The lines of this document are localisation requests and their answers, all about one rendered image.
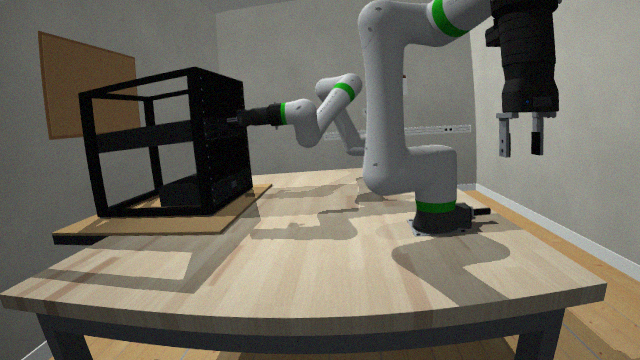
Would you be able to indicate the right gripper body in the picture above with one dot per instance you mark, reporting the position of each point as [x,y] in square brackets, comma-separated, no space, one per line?
[259,116]

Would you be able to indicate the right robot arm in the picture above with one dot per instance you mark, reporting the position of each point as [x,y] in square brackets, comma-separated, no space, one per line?
[310,123]

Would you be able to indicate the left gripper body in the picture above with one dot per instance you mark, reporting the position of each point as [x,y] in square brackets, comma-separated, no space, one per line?
[526,38]

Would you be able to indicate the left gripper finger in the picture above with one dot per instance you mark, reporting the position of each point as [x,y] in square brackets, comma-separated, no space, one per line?
[537,135]
[504,135]

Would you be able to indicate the tan flat board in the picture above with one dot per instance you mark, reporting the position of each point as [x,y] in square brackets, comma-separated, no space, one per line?
[165,225]

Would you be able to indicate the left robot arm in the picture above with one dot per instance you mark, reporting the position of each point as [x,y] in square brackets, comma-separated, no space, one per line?
[389,167]

